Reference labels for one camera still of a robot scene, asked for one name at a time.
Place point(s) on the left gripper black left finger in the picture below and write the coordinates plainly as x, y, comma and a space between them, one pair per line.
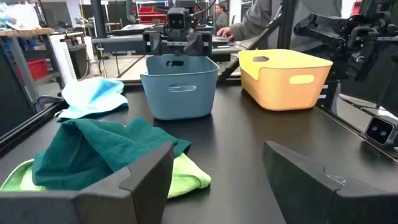
93, 208

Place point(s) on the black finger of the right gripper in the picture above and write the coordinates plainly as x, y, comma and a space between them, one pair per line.
194, 45
155, 43

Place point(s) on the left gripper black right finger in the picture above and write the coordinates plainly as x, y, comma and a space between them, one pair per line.
311, 202

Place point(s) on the dark green towel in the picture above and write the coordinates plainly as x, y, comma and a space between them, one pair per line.
93, 149

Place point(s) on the lime green towel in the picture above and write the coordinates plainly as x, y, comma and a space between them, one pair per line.
186, 177

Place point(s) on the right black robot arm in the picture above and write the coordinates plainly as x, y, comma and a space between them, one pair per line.
185, 3

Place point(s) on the blue plastic basket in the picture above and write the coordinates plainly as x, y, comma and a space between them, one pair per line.
180, 102

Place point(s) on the orange plastic basket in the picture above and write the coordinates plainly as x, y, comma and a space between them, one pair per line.
280, 96

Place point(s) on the red storage bin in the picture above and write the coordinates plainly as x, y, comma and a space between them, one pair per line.
154, 19
37, 68
152, 10

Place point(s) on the grey work table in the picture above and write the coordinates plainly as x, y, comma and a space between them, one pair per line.
124, 43

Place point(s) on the person's hand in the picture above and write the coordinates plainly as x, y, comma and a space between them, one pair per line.
225, 32

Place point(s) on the person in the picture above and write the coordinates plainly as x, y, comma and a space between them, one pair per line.
258, 18
221, 18

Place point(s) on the small black box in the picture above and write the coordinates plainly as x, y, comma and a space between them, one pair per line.
77, 62

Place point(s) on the light blue towel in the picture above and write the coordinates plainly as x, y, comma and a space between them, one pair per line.
90, 96

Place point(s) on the white perforated panel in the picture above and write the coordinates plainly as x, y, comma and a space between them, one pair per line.
63, 59

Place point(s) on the wooden top workbench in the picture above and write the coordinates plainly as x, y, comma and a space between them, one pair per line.
25, 32

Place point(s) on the black jointed equipment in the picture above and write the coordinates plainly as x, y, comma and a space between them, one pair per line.
326, 31

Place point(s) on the white crumpled sheet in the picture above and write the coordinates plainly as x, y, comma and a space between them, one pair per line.
23, 15

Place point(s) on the black flat panel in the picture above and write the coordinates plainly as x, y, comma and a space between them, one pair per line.
12, 93

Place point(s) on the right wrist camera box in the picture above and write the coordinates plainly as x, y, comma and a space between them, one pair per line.
178, 19

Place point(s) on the black diagonal frame strut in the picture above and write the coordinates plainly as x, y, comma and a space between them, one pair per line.
248, 46

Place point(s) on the black upright frame post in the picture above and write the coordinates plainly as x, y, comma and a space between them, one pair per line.
286, 25

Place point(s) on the black twin lens camera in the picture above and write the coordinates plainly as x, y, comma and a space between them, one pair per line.
379, 130

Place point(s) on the black table edge rail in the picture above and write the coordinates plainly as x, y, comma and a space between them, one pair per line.
25, 127

